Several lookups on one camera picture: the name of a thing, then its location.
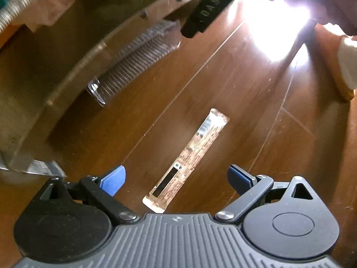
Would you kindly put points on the low wooden table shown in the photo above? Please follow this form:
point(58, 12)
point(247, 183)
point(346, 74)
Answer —
point(33, 103)

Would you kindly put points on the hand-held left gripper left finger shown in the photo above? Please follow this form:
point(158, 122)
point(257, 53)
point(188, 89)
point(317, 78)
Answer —
point(114, 180)

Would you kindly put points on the clear stick sachet wrapper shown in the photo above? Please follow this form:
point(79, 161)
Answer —
point(189, 156)

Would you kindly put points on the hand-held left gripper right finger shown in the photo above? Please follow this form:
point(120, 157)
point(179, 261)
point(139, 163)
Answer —
point(237, 177)

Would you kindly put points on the white object at right edge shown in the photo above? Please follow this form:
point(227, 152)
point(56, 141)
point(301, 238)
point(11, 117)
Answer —
point(345, 61)

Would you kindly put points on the clear ribbed plastic tray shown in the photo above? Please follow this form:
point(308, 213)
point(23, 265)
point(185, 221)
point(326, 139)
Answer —
point(134, 61)

